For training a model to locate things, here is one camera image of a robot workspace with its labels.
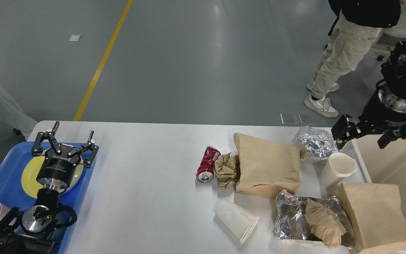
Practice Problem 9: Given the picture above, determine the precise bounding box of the small crumpled brown paper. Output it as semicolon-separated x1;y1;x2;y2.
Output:
214;153;240;189

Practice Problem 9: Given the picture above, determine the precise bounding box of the crushed red soda can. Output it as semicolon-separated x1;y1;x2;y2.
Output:
196;146;221;183

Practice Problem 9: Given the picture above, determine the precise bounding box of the person in light grey trousers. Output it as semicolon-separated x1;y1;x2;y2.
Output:
0;83;37;140

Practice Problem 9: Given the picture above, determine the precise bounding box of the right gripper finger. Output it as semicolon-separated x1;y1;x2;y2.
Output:
331;114;376;150
377;125;406;149

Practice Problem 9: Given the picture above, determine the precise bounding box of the person in khaki trousers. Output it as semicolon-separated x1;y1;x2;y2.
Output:
303;0;401;117

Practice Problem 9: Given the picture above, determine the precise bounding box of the white office chair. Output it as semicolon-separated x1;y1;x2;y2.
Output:
319;30;406;65

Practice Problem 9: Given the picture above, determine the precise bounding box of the brown paper bag right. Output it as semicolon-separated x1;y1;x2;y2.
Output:
334;183;406;254

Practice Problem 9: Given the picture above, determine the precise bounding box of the yellow plastic plate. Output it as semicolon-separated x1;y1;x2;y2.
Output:
21;155;84;199

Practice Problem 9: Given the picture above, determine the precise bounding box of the upright white paper cup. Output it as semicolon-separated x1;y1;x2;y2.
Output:
319;152;356;188

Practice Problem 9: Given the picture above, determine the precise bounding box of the crumpled foil near bin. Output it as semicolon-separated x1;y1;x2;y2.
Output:
292;126;358;164

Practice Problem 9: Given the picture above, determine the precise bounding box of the beige plastic bin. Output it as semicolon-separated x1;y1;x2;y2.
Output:
356;135;406;218

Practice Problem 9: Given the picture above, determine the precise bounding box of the foil sheet with paper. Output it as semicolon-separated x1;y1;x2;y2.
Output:
272;190;355;249

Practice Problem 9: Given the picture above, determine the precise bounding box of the crumpled brown paper on foil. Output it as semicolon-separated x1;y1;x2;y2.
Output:
304;198;347;249

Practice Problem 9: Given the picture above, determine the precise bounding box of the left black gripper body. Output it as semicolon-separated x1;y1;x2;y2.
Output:
36;146;83;193

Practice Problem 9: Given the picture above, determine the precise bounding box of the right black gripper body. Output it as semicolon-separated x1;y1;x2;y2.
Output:
360;86;406;136

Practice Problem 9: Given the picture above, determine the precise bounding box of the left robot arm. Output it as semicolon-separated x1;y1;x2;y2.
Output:
0;122;99;254

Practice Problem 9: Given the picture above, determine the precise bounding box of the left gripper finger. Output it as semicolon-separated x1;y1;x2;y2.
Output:
32;122;62;157
67;131;99;168

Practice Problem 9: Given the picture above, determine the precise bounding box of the teal green mug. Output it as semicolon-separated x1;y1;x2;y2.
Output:
50;212;70;241

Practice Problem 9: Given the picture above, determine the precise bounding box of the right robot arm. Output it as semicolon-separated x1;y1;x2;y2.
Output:
331;40;406;149

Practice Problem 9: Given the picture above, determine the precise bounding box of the flattened white paper cup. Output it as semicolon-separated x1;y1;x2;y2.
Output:
215;198;259;244

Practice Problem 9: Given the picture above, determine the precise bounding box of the blue plastic tray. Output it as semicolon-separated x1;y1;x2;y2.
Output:
0;142;98;254

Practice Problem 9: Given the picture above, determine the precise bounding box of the large brown paper bag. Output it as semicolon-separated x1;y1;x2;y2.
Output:
233;132;301;199

